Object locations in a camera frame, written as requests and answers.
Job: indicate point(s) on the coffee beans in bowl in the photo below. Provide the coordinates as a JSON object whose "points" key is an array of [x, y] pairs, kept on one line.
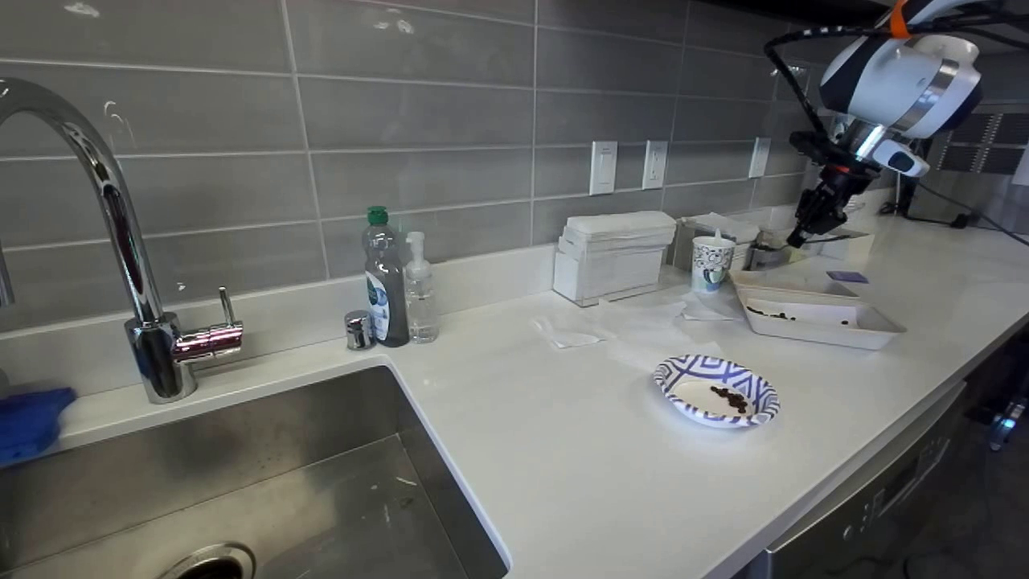
{"points": [[730, 399]]}

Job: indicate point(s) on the metal spoon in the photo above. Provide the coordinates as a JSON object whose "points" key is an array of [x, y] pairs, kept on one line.
{"points": [[846, 234]]}

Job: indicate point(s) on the white wall outlet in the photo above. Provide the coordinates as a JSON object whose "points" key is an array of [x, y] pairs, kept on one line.
{"points": [[653, 166]]}

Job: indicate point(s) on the white light switch plate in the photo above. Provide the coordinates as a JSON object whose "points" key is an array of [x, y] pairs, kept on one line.
{"points": [[602, 167]]}

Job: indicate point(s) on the stainless dishwasher front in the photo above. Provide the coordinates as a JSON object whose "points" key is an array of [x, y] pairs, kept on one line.
{"points": [[869, 504]]}

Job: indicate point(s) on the blue patterned paper bowl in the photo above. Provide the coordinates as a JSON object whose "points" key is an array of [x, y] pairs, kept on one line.
{"points": [[697, 380]]}

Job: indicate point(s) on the white cutting board tray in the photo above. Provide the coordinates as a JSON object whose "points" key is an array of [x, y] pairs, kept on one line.
{"points": [[824, 327]]}

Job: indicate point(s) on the blue cloth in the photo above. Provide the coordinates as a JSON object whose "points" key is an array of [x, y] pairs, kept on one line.
{"points": [[26, 423]]}

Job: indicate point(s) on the white napkin dispenser box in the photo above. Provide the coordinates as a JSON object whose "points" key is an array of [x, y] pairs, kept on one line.
{"points": [[611, 259]]}

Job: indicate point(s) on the green capped dish soap bottle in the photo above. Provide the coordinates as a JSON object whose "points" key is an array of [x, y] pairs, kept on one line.
{"points": [[387, 291]]}

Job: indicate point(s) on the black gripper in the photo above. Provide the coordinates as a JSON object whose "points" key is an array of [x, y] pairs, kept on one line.
{"points": [[837, 193]]}

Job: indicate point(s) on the patterned paper cup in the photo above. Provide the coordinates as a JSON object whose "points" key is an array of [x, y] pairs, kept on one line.
{"points": [[716, 267]]}

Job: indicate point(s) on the small chrome sink button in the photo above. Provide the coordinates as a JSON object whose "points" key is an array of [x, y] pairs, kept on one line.
{"points": [[358, 330]]}

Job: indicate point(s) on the stainless steel sink basin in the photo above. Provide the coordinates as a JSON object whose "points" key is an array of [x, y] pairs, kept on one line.
{"points": [[268, 483]]}

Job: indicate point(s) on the chrome faucet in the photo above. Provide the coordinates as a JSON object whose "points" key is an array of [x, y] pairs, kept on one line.
{"points": [[107, 193]]}

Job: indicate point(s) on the dark cabinet drawers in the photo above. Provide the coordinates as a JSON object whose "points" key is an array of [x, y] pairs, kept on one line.
{"points": [[997, 375]]}

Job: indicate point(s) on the brown coffee beans pile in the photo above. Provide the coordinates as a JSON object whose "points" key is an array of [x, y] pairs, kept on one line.
{"points": [[773, 316]]}

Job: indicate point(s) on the clear sanitizer bottle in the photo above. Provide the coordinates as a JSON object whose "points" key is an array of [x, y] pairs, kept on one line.
{"points": [[421, 292]]}

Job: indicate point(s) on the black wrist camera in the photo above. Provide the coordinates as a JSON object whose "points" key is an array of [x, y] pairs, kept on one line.
{"points": [[818, 144]]}

